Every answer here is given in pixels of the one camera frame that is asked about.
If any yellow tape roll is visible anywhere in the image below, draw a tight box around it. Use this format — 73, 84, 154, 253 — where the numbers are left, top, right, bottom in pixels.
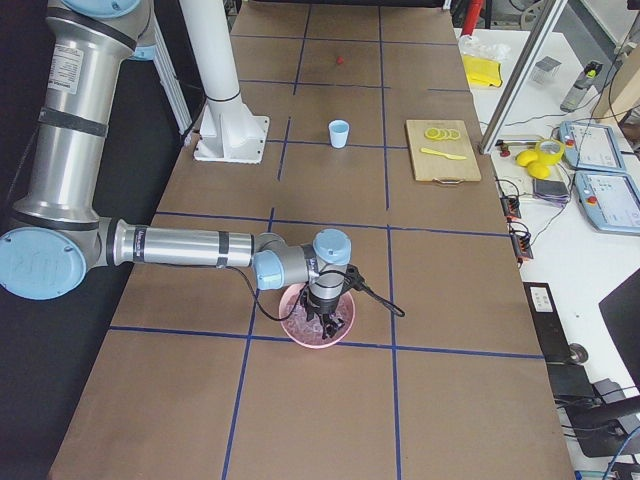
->
534, 139, 565, 166

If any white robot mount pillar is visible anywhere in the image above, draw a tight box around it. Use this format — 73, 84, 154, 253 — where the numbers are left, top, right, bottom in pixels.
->
180, 0, 270, 164

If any lower teach pendant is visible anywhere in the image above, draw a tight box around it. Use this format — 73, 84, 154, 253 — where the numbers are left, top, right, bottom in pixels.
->
574, 170, 640, 236

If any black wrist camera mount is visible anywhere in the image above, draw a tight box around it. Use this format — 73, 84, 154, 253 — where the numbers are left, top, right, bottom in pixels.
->
342, 264, 367, 293

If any teach pendant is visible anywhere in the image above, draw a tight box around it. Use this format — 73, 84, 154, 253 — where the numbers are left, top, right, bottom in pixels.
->
574, 170, 640, 236
558, 121, 626, 173

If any pink bowl of ice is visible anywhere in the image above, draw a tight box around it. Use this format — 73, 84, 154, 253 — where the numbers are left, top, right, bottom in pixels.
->
278, 283, 356, 349

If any purple notebook stack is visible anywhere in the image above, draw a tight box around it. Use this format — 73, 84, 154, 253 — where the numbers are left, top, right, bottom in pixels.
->
532, 178, 571, 207

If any light blue plastic cup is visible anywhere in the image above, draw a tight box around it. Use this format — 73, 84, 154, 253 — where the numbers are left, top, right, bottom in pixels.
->
328, 119, 350, 149

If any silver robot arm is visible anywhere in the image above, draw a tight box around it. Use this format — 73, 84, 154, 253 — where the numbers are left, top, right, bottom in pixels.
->
1, 1, 355, 348

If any yellow cloth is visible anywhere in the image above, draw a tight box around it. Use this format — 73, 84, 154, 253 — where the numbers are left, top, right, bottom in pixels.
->
462, 55, 503, 88

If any grey handheld device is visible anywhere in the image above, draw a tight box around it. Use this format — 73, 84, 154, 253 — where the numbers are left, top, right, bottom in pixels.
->
560, 61, 603, 113

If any whole yellow lemon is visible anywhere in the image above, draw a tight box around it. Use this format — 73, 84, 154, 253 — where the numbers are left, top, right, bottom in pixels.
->
526, 161, 550, 180
516, 150, 538, 167

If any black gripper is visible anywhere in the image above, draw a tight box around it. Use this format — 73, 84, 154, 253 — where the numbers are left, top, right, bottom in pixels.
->
301, 284, 345, 340

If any upper teach pendant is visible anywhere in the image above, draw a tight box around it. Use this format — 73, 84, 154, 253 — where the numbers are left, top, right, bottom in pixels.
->
558, 121, 626, 173

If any whole yellow lemon lower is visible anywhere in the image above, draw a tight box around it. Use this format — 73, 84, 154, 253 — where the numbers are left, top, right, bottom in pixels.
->
526, 161, 550, 180

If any aluminium frame post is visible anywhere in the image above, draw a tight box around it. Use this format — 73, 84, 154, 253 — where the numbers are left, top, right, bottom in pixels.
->
478, 0, 568, 154

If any wooden cutting board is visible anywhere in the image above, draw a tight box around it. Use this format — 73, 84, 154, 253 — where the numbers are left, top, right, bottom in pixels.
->
405, 119, 482, 184

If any whole yellow lemon upper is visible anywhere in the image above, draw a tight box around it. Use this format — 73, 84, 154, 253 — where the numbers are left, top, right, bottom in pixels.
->
516, 150, 538, 167

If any yellow plastic knife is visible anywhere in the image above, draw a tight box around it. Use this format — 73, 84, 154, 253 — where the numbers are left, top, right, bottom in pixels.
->
420, 147, 467, 161

